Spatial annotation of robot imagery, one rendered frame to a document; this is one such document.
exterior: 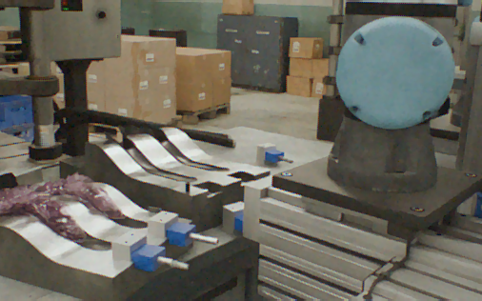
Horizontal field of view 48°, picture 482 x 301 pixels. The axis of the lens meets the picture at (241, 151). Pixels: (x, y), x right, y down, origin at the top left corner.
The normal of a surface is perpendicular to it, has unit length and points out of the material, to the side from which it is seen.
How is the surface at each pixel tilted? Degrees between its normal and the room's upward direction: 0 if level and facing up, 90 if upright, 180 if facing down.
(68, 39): 90
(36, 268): 90
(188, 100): 90
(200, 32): 90
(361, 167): 72
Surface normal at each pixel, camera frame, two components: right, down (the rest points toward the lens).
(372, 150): -0.40, -0.08
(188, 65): -0.47, 0.22
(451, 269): -0.65, 0.18
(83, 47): 0.76, 0.19
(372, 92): -0.25, 0.36
